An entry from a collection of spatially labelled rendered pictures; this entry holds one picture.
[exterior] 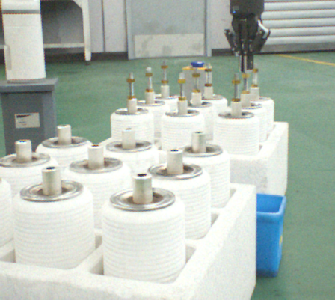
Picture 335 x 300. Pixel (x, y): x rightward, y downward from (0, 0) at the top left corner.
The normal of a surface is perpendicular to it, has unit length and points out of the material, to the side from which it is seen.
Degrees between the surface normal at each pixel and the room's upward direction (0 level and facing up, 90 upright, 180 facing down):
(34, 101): 94
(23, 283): 90
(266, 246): 92
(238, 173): 90
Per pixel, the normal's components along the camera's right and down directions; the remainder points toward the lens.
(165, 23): 0.12, 0.21
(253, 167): -0.32, 0.21
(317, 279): -0.03, -0.98
